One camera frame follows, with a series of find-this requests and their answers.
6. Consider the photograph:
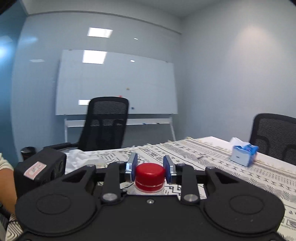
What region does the black mesh office chair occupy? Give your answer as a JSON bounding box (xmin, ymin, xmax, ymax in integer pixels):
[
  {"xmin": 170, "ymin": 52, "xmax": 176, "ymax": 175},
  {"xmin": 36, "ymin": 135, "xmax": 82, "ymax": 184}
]
[{"xmin": 249, "ymin": 113, "xmax": 296, "ymax": 165}]

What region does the person's left forearm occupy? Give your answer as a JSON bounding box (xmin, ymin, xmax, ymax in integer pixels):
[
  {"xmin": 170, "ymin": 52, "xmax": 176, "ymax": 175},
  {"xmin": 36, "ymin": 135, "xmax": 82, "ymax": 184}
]
[{"xmin": 0, "ymin": 152, "xmax": 18, "ymax": 215}]

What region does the black office chair by whiteboard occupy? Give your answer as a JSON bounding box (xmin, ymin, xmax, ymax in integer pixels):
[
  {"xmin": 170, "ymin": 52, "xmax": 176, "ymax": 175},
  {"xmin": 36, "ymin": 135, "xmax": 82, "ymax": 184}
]
[{"xmin": 48, "ymin": 96, "xmax": 129, "ymax": 152}]

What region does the crumpled white tissue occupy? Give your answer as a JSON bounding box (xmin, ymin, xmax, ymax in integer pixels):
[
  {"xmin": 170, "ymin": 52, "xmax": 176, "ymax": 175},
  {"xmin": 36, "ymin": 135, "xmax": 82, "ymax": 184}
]
[{"xmin": 65, "ymin": 149, "xmax": 107, "ymax": 174}]

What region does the red bottle cap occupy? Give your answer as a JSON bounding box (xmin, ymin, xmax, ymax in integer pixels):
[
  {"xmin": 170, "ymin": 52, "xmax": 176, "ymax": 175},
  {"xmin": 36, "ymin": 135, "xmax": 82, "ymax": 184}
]
[{"xmin": 134, "ymin": 163, "xmax": 166, "ymax": 186}]

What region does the blue white tissue box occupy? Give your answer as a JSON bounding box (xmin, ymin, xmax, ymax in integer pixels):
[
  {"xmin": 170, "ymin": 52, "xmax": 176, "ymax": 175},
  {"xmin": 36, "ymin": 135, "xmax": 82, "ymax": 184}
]
[{"xmin": 230, "ymin": 137, "xmax": 259, "ymax": 167}]

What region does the white whiteboard on stand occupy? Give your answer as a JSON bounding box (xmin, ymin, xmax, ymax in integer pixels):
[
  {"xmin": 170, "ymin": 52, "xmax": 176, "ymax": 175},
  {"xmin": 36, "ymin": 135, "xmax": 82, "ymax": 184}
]
[{"xmin": 55, "ymin": 49, "xmax": 179, "ymax": 143}]

